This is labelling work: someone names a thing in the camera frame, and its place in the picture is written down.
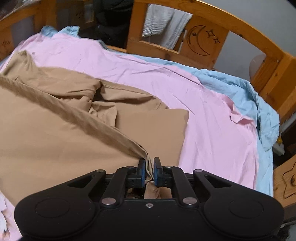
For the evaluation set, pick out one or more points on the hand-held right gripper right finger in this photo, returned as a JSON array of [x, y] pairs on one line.
[[155, 172]]

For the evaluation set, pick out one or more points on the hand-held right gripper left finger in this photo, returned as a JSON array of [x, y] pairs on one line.
[[143, 172]]

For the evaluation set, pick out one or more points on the tan hooded zip jacket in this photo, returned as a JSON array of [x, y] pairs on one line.
[[57, 129]]

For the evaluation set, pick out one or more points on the pink bed sheet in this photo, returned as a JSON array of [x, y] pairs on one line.
[[161, 76]]

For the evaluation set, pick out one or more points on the light blue blanket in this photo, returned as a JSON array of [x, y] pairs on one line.
[[249, 92]]

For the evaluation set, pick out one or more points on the grey cloth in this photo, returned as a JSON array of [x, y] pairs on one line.
[[161, 23]]

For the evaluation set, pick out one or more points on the black clothing pile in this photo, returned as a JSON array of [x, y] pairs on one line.
[[111, 23]]

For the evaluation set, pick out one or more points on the wooden bed frame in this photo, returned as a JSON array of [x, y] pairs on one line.
[[150, 47]]

